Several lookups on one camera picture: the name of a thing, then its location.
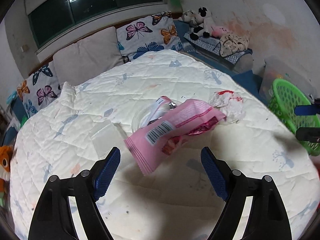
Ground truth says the clear plastic storage box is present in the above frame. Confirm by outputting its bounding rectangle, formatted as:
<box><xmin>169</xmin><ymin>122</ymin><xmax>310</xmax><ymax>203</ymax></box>
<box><xmin>259</xmin><ymin>56</ymin><xmax>318</xmax><ymax>102</ymax></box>

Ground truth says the pink plush toy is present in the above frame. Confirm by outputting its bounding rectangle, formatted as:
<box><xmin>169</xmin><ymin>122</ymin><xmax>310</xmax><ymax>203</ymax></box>
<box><xmin>210</xmin><ymin>25</ymin><xmax>230</xmax><ymax>38</ymax></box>

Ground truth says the butterfly pillow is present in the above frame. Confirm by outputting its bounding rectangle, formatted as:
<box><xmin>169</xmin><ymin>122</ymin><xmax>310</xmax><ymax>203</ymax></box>
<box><xmin>17</xmin><ymin>61</ymin><xmax>61</xmax><ymax>118</ymax></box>
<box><xmin>116</xmin><ymin>11</ymin><xmax>183</xmax><ymax>62</ymax></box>

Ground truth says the spotted cream cloth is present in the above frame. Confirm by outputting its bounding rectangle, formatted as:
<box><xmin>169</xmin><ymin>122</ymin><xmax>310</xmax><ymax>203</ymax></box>
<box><xmin>220</xmin><ymin>32</ymin><xmax>249</xmax><ymax>57</ymax></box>

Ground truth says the right butterfly pillow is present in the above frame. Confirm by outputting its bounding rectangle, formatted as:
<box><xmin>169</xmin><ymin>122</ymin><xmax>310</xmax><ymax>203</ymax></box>
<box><xmin>116</xmin><ymin>11</ymin><xmax>183</xmax><ymax>62</ymax></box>

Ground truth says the green plastic mesh basket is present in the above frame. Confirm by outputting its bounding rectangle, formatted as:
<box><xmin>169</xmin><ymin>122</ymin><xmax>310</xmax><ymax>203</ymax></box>
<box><xmin>268</xmin><ymin>79</ymin><xmax>319</xmax><ymax>156</ymax></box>

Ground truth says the pink snack bag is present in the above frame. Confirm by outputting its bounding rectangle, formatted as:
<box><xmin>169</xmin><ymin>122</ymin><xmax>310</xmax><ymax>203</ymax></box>
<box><xmin>125</xmin><ymin>99</ymin><xmax>226</xmax><ymax>176</ymax></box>

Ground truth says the blue bed sheet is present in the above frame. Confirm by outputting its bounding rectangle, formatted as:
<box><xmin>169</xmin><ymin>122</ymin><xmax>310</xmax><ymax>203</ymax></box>
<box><xmin>173</xmin><ymin>19</ymin><xmax>270</xmax><ymax>106</ymax></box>

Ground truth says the black white plush cow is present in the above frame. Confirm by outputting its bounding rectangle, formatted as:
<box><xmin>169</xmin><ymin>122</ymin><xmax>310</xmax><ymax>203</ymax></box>
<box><xmin>178</xmin><ymin>7</ymin><xmax>215</xmax><ymax>41</ymax></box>

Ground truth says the white quilted bed cover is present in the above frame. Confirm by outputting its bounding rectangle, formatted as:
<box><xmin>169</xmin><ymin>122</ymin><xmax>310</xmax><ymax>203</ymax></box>
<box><xmin>10</xmin><ymin>50</ymin><xmax>319</xmax><ymax>239</ymax></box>

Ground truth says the left butterfly pillow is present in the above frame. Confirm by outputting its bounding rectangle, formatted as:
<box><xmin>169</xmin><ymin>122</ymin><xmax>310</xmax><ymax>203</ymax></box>
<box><xmin>17</xmin><ymin>61</ymin><xmax>61</xmax><ymax>118</ymax></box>

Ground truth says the grey plain pillow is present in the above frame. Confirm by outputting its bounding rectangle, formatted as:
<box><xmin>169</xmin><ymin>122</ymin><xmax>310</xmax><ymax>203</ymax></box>
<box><xmin>53</xmin><ymin>27</ymin><xmax>124</xmax><ymax>86</ymax></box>

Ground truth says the dark window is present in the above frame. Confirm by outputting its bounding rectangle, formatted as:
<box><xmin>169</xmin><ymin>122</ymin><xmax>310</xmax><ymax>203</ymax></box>
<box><xmin>25</xmin><ymin>0</ymin><xmax>162</xmax><ymax>48</ymax></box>

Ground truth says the red white plastic bag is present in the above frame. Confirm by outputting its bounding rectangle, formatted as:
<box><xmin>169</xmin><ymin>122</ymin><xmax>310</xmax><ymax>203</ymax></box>
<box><xmin>209</xmin><ymin>90</ymin><xmax>246</xmax><ymax>125</ymax></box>

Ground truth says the clear plastic cup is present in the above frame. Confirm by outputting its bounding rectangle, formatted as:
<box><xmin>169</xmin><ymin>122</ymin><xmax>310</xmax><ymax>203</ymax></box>
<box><xmin>131</xmin><ymin>98</ymin><xmax>181</xmax><ymax>132</ymax></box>

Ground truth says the orange plush toy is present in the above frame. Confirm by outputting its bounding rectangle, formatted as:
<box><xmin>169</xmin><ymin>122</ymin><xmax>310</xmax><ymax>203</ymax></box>
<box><xmin>0</xmin><ymin>145</ymin><xmax>14</xmax><ymax>207</ymax></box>

